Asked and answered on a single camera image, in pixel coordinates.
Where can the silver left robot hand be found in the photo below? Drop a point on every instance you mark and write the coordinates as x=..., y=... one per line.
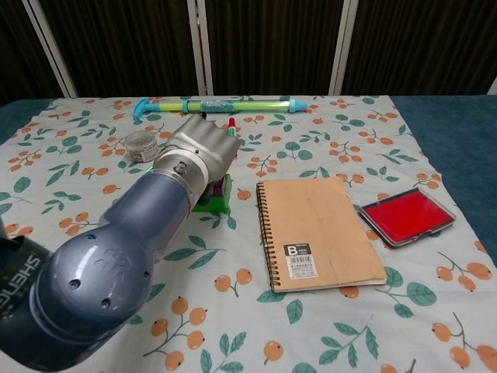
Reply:
x=206, y=141

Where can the purple toy brick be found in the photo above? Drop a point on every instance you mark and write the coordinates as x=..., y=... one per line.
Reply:
x=217, y=190

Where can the green toy brick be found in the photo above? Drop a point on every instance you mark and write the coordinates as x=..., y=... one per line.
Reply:
x=217, y=204

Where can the green marker with red cap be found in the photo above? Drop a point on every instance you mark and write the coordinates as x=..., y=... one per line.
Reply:
x=232, y=125

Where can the green and blue water squirter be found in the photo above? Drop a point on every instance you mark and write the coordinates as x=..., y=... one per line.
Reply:
x=240, y=106

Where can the clear jar of small clips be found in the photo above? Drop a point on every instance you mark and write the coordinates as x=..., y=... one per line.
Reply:
x=141, y=147

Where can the dark pleated screen panel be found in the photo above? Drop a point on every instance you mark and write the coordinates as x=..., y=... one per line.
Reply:
x=272, y=46
x=15, y=50
x=128, y=46
x=427, y=46

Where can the brown spiral notebook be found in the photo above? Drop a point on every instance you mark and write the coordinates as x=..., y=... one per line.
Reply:
x=314, y=225

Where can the red ink pad case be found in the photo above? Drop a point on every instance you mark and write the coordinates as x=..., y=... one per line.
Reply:
x=405, y=215

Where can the floral print tablecloth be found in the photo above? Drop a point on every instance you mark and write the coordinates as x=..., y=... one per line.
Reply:
x=310, y=330

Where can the white partition frame post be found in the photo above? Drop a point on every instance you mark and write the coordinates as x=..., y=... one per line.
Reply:
x=54, y=54
x=200, y=50
x=343, y=46

